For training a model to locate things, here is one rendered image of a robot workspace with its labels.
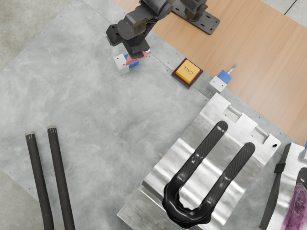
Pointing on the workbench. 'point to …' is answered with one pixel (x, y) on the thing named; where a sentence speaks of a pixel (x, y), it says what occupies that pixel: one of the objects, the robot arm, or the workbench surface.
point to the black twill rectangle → (279, 168)
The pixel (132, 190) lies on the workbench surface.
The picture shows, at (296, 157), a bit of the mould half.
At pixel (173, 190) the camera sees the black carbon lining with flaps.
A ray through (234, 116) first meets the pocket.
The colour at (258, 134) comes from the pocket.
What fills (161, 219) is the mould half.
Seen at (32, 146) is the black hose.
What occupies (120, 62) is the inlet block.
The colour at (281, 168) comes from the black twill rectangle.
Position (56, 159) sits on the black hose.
